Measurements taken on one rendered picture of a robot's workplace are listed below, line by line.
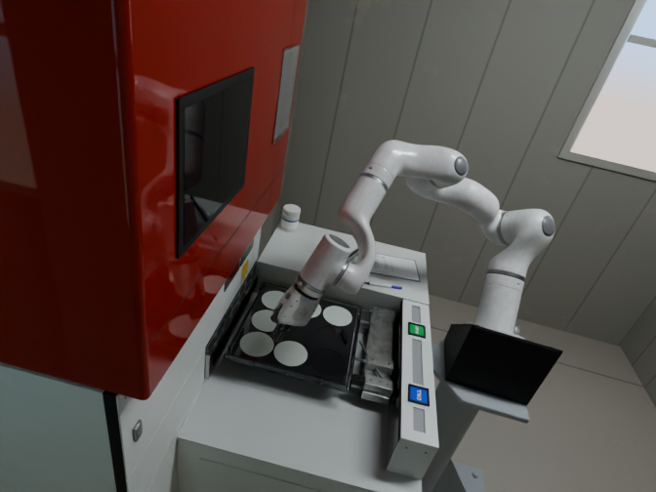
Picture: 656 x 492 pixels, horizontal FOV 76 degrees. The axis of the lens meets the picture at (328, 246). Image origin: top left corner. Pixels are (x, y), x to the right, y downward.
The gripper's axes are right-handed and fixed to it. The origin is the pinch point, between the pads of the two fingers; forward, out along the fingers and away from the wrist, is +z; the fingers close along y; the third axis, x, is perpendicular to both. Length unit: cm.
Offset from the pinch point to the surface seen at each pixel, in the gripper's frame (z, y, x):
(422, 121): -82, 123, 120
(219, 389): 22.7, -6.5, 1.0
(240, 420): 21.7, -4.4, -10.6
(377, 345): -3.9, 36.6, -4.4
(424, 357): -13.0, 37.2, -19.4
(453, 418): 7, 70, -26
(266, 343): 9.0, 4.1, 6.3
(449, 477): 39, 101, -29
